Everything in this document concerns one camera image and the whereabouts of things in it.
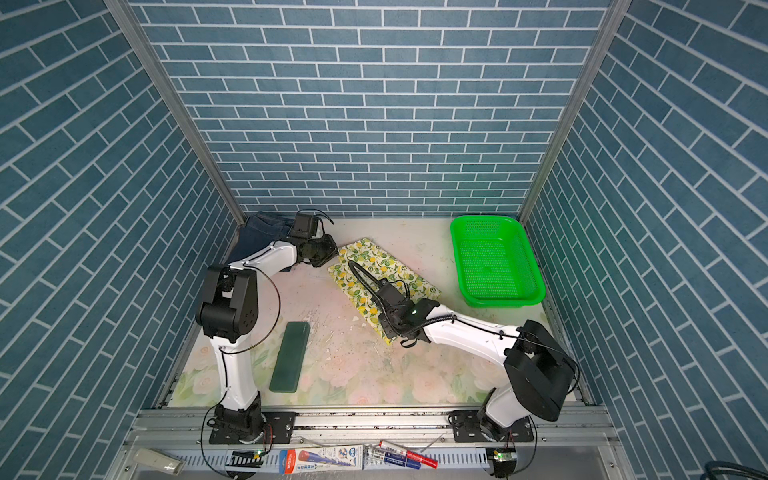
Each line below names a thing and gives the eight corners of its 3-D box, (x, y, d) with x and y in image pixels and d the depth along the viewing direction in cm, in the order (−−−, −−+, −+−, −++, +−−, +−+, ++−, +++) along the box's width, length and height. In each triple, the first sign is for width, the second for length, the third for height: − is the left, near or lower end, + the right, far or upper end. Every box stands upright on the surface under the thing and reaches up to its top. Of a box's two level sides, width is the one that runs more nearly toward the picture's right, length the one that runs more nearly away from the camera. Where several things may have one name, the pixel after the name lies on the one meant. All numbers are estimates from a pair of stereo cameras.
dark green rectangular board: (270, 392, 81) (267, 390, 79) (287, 324, 94) (285, 321, 92) (297, 392, 81) (295, 390, 79) (311, 324, 94) (309, 321, 92)
